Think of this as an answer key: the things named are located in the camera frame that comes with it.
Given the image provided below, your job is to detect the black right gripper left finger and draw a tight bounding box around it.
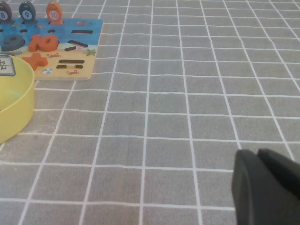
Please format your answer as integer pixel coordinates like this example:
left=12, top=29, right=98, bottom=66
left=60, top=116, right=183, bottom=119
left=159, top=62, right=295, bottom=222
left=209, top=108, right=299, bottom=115
left=231, top=149, right=300, bottom=225

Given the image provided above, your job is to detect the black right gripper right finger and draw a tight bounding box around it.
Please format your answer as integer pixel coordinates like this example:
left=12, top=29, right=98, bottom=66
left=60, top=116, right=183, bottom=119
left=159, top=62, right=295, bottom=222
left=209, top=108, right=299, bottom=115
left=257, top=149, right=300, bottom=199

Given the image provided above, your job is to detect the wooden number puzzle board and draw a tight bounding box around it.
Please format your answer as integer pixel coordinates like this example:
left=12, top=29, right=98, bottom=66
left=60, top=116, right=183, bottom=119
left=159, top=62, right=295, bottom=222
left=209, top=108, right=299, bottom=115
left=0, top=17, right=104, bottom=82

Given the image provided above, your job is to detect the yellow plastic bowl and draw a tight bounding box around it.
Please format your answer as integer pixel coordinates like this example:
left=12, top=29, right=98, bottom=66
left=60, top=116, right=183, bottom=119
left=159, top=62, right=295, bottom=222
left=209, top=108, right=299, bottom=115
left=0, top=53, right=36, bottom=145

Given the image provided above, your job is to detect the grey checkered tablecloth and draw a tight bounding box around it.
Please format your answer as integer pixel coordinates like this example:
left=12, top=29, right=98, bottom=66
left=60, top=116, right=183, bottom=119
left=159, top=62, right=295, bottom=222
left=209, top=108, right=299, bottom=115
left=0, top=0, right=300, bottom=225

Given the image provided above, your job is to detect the orange wooden plus sign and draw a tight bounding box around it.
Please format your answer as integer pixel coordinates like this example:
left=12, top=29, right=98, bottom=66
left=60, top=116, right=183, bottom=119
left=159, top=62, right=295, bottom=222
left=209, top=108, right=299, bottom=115
left=21, top=52, right=49, bottom=71

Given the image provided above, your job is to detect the orange wooden number ten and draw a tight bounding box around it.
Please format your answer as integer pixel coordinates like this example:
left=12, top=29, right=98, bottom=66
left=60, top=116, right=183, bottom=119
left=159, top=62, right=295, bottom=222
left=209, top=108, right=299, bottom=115
left=28, top=34, right=59, bottom=52

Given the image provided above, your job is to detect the orange fish number ten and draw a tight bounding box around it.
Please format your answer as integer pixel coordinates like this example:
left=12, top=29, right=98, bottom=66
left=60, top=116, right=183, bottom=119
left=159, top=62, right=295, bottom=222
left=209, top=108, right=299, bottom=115
left=45, top=1, right=64, bottom=25

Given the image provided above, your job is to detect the dark blue wooden number nine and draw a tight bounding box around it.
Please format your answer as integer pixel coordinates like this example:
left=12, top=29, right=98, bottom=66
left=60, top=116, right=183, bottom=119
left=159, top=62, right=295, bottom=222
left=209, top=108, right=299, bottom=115
left=0, top=34, right=26, bottom=52

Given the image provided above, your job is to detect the dark blue fish number nine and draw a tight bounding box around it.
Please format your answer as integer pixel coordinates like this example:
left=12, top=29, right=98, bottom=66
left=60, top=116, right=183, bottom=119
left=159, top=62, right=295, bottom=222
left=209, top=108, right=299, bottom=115
left=18, top=1, right=38, bottom=25

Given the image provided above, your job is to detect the brown fish number eight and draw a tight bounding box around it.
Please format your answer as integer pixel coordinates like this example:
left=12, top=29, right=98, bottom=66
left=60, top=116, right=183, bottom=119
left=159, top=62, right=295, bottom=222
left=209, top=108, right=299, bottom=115
left=0, top=2, right=15, bottom=25

